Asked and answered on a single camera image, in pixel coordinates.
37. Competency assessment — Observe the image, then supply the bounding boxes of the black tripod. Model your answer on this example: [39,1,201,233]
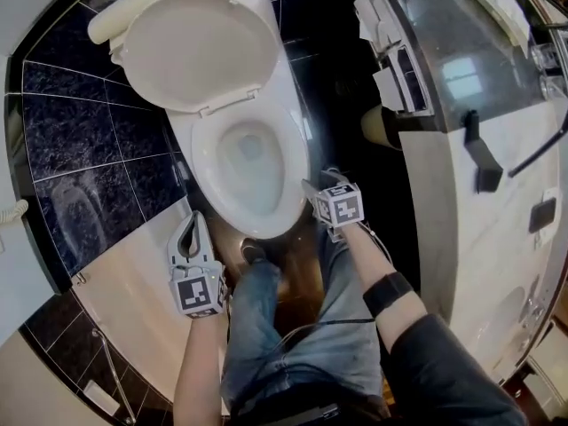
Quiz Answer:
[508,0,568,179]

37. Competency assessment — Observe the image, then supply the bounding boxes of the white toilet seat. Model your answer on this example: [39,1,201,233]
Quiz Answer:
[190,102,311,240]

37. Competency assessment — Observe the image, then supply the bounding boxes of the person's shoe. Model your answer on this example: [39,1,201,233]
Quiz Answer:
[240,237,267,264]
[321,166,351,186]

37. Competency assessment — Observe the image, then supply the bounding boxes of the black angular bracket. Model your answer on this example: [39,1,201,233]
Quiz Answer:
[463,109,505,193]

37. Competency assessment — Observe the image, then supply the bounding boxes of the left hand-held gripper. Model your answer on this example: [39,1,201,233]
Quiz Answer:
[167,209,228,319]

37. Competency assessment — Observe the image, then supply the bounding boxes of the chrome grab bar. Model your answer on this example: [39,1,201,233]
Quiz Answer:
[91,328,137,425]

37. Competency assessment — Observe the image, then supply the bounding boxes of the person's right shoe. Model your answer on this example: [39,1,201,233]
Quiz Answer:
[321,166,351,186]

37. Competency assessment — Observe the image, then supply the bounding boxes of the white soap dish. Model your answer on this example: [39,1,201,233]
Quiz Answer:
[83,379,121,416]

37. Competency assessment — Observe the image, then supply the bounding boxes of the cream rolled mat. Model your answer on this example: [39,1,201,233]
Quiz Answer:
[87,0,272,46]

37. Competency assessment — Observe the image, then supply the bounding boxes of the dark jacket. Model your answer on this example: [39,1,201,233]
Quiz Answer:
[386,312,529,426]

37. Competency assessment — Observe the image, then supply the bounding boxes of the chrome sink faucet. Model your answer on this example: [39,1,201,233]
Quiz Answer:
[523,275,547,323]

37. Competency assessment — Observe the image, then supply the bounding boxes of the person's left forearm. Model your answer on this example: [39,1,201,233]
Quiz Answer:
[171,312,230,426]

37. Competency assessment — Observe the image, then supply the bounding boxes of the white ceramic toilet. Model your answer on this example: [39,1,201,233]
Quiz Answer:
[108,0,312,241]

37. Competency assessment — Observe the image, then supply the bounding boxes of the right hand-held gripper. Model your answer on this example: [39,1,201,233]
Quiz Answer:
[301,178,366,244]

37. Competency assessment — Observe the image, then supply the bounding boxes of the person's left shoe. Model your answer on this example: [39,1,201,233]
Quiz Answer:
[240,237,267,264]

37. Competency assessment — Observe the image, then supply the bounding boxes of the black waist pack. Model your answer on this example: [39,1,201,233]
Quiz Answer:
[230,392,387,426]

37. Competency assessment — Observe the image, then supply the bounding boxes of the person's right forearm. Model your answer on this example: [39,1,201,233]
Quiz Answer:
[342,225,430,354]

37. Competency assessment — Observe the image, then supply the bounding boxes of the white sink basin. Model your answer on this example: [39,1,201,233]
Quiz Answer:
[501,286,529,323]

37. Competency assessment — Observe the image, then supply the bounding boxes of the cream bathtub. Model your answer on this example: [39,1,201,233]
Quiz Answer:
[70,193,232,406]

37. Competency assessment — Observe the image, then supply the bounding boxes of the blue jeans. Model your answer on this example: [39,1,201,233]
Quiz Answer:
[220,224,383,412]

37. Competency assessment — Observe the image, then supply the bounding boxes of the black forearm band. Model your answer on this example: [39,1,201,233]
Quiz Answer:
[362,272,414,319]

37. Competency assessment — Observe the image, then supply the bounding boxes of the black smartphone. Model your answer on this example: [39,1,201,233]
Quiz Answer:
[528,197,558,233]

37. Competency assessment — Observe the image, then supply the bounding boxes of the clear drinking glass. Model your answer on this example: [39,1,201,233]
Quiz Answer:
[539,75,568,100]
[530,42,558,70]

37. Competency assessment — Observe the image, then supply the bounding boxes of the grey cable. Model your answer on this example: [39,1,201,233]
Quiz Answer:
[361,222,396,265]

